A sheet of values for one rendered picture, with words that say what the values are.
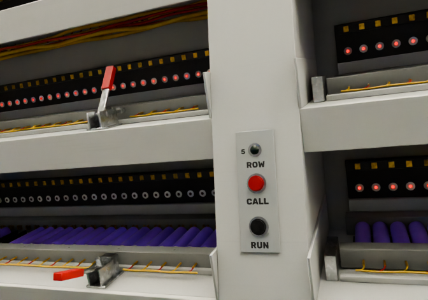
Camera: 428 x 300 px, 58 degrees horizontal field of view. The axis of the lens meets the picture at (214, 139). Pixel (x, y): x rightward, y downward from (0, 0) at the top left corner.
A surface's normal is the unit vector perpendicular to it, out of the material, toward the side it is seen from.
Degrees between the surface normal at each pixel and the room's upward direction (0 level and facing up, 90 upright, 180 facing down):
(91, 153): 106
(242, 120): 90
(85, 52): 90
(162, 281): 16
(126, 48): 90
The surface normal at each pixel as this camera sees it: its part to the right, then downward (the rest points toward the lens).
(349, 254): -0.34, 0.18
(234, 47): -0.37, -0.10
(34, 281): -0.14, -0.98
